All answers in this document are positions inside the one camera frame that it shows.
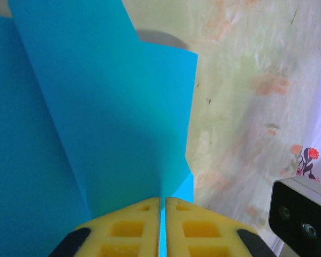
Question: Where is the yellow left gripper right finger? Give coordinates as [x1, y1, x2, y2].
[165, 197, 278, 257]

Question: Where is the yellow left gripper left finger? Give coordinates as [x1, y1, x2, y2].
[49, 197, 161, 257]

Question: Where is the blue paper sheet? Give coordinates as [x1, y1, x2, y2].
[0, 0, 198, 257]

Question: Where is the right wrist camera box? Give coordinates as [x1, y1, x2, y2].
[268, 176, 321, 257]

